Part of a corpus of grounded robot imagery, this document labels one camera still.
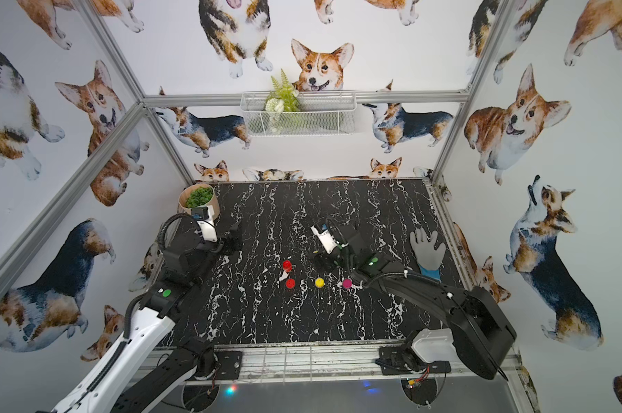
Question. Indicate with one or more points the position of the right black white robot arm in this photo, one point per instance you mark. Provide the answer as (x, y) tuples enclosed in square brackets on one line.
[(475, 330)]

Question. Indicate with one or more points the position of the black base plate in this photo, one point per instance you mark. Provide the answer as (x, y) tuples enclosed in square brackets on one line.
[(223, 364), (399, 360)]

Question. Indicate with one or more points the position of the grey rubber glove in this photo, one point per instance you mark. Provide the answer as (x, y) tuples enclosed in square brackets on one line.
[(428, 253)]

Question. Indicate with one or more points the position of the beige pot with green plant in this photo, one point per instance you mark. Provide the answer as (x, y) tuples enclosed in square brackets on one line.
[(197, 196)]

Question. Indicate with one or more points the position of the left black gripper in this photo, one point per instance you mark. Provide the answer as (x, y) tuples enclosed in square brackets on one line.
[(228, 240)]

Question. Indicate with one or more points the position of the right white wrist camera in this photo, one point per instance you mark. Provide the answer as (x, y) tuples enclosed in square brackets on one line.
[(325, 237)]

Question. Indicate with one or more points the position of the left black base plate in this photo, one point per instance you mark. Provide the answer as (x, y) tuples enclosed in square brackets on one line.
[(223, 364)]

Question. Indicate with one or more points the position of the white wire wall basket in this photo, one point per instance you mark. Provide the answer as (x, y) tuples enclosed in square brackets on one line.
[(308, 114)]

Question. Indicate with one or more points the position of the green fern plant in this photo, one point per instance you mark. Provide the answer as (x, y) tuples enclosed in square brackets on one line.
[(283, 97)]

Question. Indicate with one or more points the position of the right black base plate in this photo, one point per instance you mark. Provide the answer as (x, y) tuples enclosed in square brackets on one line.
[(399, 360)]

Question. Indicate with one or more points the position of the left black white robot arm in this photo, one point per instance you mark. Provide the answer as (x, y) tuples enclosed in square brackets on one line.
[(189, 259)]

